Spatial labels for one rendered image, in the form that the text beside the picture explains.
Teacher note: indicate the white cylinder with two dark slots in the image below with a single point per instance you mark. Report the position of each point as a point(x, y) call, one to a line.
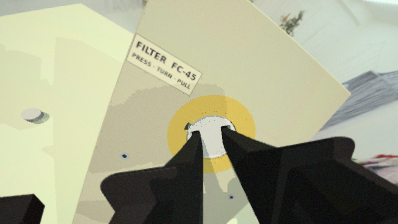
point(210, 132)

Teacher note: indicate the beige service panel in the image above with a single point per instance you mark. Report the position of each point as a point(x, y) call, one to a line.
point(193, 58)

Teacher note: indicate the grey round disc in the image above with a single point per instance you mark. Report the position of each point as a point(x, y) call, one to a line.
point(32, 114)

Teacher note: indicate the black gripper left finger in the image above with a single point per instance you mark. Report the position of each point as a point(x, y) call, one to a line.
point(180, 179)

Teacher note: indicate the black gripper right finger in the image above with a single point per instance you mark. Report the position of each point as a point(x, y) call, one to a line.
point(262, 169)

